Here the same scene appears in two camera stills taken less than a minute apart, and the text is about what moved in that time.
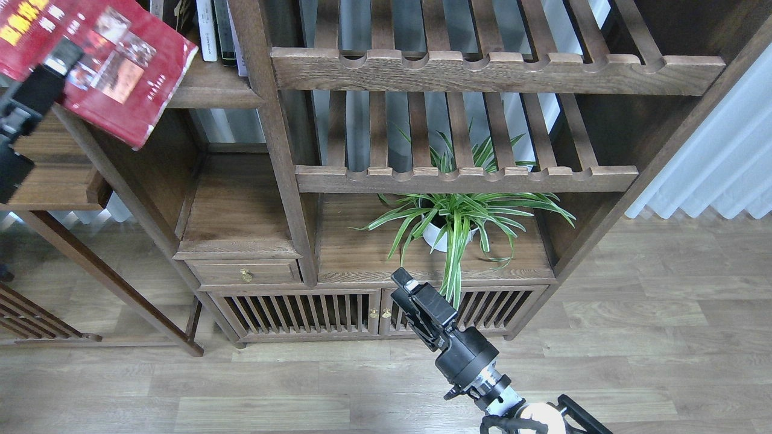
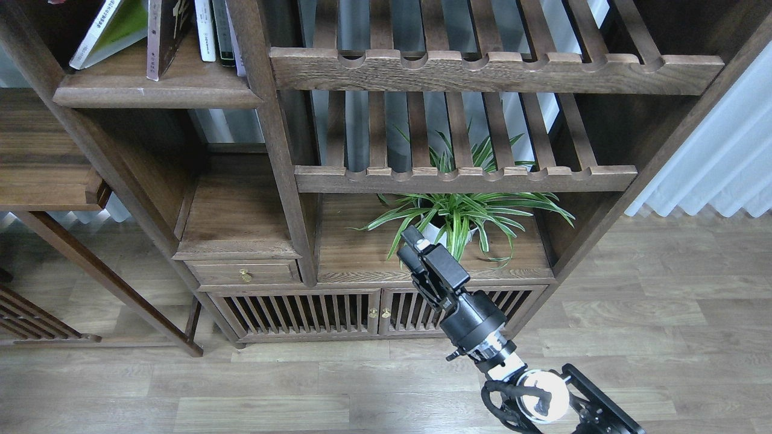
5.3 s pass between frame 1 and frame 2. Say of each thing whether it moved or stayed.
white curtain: stayed
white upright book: stayed
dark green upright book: stayed
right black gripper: moved
